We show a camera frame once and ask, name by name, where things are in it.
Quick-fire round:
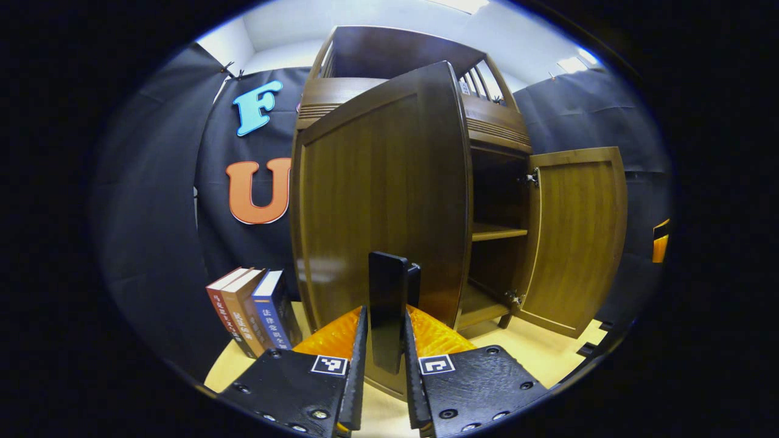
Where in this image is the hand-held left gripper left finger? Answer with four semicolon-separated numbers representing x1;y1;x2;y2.
218;306;369;438

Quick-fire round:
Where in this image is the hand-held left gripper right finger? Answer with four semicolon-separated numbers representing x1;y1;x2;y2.
403;304;550;438

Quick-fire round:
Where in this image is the wooden shoe cabinet door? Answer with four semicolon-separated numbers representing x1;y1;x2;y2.
290;61;474;402
514;146;629;339

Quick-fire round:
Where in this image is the wooden double-door shoe cabinet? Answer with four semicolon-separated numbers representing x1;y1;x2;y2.
295;26;533;332

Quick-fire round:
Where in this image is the blue book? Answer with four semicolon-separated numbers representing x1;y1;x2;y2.
251;270;303;352

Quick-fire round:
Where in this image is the brown book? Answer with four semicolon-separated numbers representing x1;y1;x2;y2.
221;269;271;358

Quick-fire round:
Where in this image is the red book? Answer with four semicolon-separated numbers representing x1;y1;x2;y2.
206;266;259;360

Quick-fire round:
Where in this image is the wooden inner shelf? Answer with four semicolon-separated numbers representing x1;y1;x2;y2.
472;222;529;242

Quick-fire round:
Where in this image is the ceiling light panel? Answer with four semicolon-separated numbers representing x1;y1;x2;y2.
426;0;491;14
557;49;601;74

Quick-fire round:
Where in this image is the black backdrop cloth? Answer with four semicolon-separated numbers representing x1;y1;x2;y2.
91;44;673;381

